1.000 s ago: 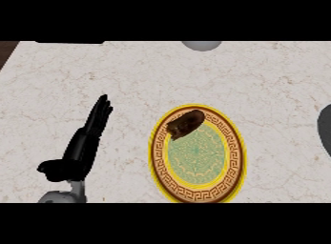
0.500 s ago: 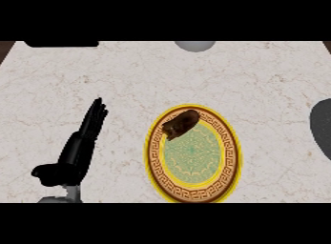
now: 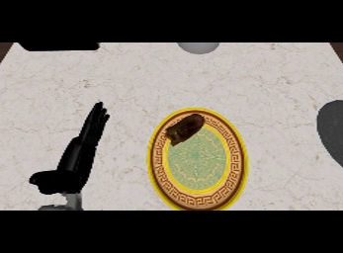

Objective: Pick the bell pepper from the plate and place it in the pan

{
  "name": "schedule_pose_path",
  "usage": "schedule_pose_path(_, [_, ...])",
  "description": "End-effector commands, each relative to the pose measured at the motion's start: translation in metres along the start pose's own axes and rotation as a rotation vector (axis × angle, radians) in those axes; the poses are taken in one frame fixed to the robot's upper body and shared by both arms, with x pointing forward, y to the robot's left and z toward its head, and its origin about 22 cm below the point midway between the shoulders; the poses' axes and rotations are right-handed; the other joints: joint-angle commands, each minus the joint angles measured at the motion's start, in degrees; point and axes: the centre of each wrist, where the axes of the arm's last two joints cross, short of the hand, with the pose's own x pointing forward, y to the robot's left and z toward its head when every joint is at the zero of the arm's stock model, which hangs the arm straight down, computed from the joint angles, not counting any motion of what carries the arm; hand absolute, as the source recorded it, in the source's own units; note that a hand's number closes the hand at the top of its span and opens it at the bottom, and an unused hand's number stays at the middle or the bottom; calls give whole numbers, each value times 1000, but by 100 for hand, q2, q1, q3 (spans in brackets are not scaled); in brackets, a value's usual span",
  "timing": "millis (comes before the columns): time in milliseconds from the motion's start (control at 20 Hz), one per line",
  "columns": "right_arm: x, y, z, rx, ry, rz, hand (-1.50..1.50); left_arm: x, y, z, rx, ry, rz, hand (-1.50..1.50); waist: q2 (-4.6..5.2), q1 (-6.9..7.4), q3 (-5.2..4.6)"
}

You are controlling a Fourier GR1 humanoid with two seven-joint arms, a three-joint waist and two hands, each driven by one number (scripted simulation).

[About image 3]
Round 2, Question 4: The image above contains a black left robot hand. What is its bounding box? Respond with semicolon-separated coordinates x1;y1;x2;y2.
28;101;111;196

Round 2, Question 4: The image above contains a dark brown bell pepper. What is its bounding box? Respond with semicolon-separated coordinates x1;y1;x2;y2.
165;113;205;147

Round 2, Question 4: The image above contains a yellow patterned round plate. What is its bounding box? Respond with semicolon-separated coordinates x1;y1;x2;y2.
146;107;250;211

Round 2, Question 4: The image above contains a dark grey pan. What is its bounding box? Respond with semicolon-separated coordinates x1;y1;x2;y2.
315;99;343;179

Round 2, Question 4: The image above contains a pale grey round object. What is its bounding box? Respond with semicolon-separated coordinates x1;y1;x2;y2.
176;42;220;55

